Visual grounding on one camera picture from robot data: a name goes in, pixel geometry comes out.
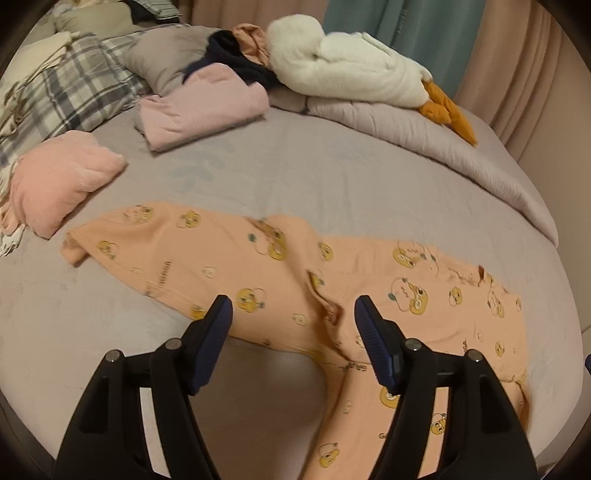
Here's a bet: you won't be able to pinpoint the grey pillow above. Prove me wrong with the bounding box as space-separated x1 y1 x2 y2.
123 26 232 97

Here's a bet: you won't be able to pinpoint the peach cloth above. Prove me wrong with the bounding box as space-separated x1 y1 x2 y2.
232 24 273 70

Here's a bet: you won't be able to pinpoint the grey plaid blanket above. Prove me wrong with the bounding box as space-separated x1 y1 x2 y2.
0 34 153 167

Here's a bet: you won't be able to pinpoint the lilac quilt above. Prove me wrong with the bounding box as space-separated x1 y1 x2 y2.
269 88 559 247

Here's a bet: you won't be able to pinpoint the orange printed children's pants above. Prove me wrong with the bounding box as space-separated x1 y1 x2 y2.
61 200 532 480

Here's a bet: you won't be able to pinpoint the white plush goose toy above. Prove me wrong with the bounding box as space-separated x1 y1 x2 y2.
265 15 477 144

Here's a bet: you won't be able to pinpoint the dark navy garment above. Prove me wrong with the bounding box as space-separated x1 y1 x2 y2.
183 30 280 90

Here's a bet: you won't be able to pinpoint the teal curtain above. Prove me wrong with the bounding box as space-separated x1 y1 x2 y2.
323 0 476 95

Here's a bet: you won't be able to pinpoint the beige curtain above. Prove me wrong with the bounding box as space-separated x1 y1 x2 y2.
455 0 591 185

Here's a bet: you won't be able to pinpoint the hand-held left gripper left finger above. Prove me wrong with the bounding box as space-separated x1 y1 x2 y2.
54 295 233 480

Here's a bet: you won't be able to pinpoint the folded pink fleece garment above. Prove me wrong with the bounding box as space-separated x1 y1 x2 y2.
1 130 128 239

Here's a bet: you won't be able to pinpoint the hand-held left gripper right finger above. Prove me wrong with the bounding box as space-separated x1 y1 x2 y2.
353 296 539 480

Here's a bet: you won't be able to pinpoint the cream folded cloth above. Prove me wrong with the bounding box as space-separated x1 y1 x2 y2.
0 31 72 100

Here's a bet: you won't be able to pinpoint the folded mauve garment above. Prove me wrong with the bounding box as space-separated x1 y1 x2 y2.
134 62 270 152

